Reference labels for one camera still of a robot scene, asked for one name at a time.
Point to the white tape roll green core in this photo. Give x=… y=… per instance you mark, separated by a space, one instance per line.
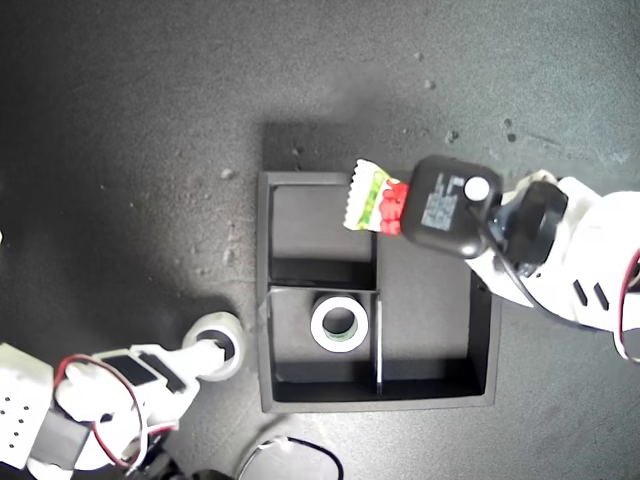
x=317 y=325

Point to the printed wrapper snack bar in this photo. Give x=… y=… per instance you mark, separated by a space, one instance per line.
x=362 y=200

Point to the black compartment tray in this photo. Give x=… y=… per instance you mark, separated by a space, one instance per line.
x=425 y=300

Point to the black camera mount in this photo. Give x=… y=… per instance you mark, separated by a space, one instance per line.
x=535 y=225
x=155 y=460

